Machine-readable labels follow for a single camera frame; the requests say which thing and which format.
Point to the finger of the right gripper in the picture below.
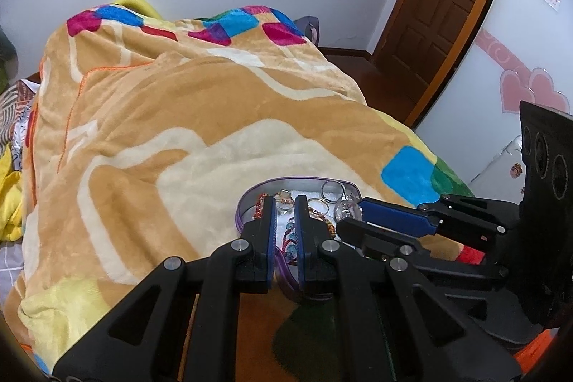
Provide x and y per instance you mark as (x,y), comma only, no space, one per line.
(373,242)
(395,217)

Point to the dark bag behind bed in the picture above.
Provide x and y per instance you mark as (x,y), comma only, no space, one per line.
(309,26)

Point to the white wardrobe sliding door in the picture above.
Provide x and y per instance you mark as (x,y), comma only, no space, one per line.
(522,52)

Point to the colourful patchwork fleece blanket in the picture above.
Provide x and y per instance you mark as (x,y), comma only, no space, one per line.
(145,134)

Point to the yellow curved bed headboard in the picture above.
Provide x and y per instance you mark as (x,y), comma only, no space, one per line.
(142,7)

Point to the yellow cloth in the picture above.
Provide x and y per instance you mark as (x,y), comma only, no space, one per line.
(11,200)

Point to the striped patterned cloth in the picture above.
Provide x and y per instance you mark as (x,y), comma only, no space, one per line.
(16,103)

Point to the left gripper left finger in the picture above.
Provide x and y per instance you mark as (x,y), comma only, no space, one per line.
(261,233)

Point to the brown wooden door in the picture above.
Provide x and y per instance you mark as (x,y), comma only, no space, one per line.
(417,48)

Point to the black camera box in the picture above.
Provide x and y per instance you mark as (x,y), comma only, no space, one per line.
(546,134)

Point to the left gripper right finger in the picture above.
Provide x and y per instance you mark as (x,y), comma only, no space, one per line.
(310,234)

